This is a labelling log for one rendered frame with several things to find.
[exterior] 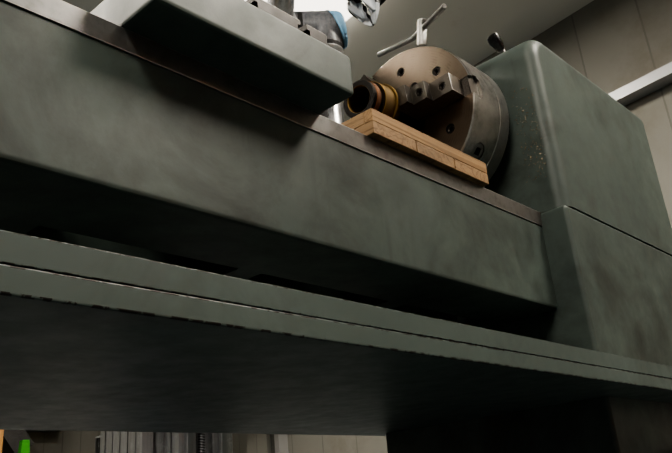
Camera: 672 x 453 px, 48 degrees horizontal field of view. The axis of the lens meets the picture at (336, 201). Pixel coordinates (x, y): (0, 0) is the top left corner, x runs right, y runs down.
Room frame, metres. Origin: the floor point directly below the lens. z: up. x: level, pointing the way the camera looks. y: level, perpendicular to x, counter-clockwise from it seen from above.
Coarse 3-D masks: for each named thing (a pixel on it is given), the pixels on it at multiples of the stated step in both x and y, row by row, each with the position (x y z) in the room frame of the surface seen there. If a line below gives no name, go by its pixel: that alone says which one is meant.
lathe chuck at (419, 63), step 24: (432, 48) 1.26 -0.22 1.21; (384, 72) 1.34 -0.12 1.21; (408, 72) 1.30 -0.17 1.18; (432, 72) 1.26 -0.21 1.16; (456, 72) 1.23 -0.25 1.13; (480, 72) 1.27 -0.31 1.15; (480, 96) 1.23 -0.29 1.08; (408, 120) 1.37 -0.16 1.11; (432, 120) 1.27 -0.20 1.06; (456, 120) 1.24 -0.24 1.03; (480, 120) 1.23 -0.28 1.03; (456, 144) 1.24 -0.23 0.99
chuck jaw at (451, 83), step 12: (420, 84) 1.21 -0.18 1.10; (432, 84) 1.22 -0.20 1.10; (444, 84) 1.20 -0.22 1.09; (456, 84) 1.21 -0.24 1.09; (468, 84) 1.21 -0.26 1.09; (408, 96) 1.21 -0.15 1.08; (420, 96) 1.21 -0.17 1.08; (432, 96) 1.22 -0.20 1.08; (444, 96) 1.21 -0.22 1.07; (456, 96) 1.22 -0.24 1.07; (408, 108) 1.23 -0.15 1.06; (420, 108) 1.24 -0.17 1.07; (432, 108) 1.25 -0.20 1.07; (420, 120) 1.28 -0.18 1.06
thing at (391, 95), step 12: (360, 84) 1.19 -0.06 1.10; (372, 84) 1.18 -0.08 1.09; (384, 84) 1.23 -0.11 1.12; (360, 96) 1.24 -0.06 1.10; (372, 96) 1.18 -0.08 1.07; (384, 96) 1.20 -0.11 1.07; (396, 96) 1.21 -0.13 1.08; (348, 108) 1.21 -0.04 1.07; (360, 108) 1.25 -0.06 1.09; (372, 108) 1.19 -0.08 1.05; (384, 108) 1.20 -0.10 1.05; (396, 108) 1.22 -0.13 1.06
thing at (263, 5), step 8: (248, 0) 0.75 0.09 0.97; (256, 0) 0.75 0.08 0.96; (264, 8) 0.76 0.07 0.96; (272, 8) 0.77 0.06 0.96; (280, 16) 0.78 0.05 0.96; (288, 16) 0.79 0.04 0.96; (296, 24) 0.80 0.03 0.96; (304, 32) 0.82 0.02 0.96; (312, 32) 0.82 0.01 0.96; (320, 32) 0.83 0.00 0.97; (320, 40) 0.83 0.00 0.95
